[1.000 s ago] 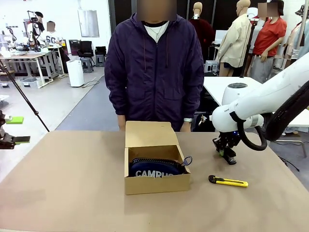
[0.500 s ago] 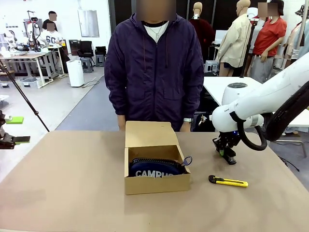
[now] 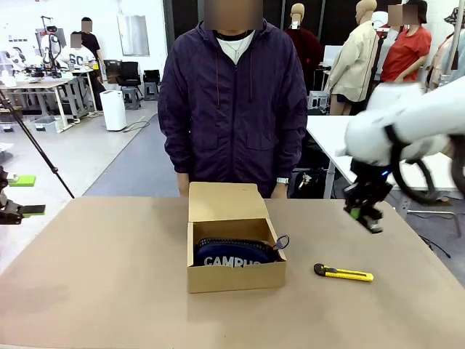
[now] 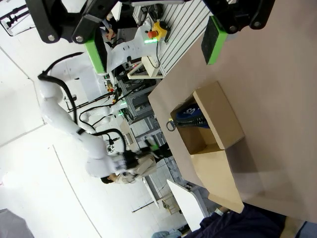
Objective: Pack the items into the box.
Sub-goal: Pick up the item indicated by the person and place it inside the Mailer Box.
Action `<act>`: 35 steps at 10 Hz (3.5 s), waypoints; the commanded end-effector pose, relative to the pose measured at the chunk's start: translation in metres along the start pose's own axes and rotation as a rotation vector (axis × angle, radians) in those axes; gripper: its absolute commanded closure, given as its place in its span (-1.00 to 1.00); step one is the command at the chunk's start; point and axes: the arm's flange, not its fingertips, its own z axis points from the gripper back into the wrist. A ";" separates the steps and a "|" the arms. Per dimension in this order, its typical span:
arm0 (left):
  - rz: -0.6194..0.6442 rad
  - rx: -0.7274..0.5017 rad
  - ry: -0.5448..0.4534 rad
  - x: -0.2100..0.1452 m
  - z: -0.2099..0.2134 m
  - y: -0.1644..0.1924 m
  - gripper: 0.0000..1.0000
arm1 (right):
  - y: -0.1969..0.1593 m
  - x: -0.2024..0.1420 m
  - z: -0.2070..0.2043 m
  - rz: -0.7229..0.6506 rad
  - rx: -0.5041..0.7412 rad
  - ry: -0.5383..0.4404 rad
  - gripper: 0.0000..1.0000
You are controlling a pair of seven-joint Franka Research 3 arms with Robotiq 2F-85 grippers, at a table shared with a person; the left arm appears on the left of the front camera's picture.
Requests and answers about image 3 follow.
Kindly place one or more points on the navy blue zipper pouch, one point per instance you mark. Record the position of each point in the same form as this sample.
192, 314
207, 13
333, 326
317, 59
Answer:
232, 254

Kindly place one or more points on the grey workbench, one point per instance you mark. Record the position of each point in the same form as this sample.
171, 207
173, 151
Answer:
32, 84

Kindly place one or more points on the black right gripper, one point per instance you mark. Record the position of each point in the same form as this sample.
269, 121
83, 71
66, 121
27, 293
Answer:
370, 189

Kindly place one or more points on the white air purifier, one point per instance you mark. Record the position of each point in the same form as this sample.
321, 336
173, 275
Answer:
113, 111

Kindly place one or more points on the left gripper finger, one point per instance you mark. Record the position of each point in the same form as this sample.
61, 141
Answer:
14, 212
22, 180

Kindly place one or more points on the silver wristwatch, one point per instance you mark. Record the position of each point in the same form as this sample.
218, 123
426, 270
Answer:
282, 180

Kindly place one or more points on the white table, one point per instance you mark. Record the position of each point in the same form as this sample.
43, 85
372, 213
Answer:
327, 134

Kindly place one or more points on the white monitor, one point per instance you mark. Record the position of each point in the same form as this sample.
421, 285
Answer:
332, 56

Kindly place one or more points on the black tripod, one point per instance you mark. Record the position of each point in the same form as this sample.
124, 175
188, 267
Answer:
40, 152

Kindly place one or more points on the yellow black utility knife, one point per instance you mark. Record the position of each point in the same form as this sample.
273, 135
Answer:
345, 275

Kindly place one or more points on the background person black shirt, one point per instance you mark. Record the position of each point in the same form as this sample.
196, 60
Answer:
92, 43

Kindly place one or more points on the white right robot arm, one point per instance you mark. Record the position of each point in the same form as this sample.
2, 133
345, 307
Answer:
417, 116

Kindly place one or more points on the mannequin in dark red garment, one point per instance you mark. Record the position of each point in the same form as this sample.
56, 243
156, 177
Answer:
303, 54

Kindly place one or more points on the black office chair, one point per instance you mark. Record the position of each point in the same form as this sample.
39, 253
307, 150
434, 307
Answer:
129, 72

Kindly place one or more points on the person's right hand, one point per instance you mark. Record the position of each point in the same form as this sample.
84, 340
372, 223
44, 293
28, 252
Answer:
183, 185

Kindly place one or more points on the grey wall panel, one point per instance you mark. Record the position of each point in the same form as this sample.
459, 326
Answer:
133, 36

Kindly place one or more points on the background person white shirt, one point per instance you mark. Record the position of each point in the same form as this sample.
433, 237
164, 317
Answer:
78, 54

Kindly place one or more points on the white computer case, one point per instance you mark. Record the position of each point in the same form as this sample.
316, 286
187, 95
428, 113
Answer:
318, 100

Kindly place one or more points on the mannequin in beige jacket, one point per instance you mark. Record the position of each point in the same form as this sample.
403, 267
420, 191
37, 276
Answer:
354, 62

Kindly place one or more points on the person in purple jacket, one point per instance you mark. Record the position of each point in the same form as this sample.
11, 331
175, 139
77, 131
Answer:
232, 109

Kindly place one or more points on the brown cardboard box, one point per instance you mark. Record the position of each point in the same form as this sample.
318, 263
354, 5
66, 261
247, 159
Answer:
236, 280

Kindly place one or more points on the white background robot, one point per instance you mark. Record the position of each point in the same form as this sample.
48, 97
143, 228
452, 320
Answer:
16, 60

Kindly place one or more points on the clear plastic bin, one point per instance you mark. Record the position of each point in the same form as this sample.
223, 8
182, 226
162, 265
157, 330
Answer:
44, 125

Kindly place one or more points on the person's left hand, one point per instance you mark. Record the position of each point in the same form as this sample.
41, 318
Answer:
280, 192

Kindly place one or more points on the red black equipment stand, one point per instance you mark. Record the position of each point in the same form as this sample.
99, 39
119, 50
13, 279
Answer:
49, 47

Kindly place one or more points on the grey stool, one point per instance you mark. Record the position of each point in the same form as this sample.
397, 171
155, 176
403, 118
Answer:
131, 98

